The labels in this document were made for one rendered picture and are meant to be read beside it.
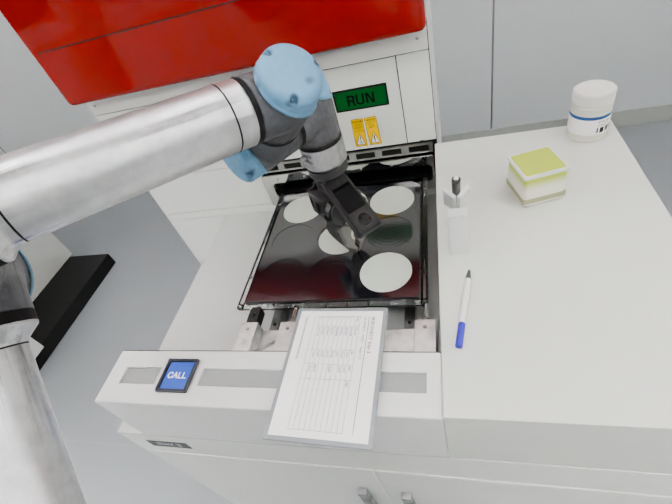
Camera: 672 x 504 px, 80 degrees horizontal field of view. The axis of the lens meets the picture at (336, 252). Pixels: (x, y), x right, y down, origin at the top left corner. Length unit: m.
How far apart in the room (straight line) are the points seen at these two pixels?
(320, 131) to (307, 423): 0.42
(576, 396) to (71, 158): 0.59
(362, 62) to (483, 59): 1.66
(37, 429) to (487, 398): 0.51
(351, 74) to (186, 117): 0.53
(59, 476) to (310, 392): 0.29
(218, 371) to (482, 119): 2.27
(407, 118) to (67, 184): 0.70
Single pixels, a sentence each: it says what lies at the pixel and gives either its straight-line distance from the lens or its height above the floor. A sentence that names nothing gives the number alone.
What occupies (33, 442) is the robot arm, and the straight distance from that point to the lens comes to 0.56.
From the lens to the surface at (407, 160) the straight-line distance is 0.98.
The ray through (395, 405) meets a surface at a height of 0.96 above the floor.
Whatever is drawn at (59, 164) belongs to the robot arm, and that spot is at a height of 1.35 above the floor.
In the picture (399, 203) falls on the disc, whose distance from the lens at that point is 0.92.
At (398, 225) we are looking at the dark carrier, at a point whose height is 0.90.
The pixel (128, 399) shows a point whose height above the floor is 0.96.
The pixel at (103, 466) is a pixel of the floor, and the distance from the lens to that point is 2.07.
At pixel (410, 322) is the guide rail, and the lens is 0.76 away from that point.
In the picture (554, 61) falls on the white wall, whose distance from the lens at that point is 2.60.
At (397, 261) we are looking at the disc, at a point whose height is 0.90.
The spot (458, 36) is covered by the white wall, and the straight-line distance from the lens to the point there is 2.46.
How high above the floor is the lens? 1.48
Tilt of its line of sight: 43 degrees down
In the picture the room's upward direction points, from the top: 20 degrees counter-clockwise
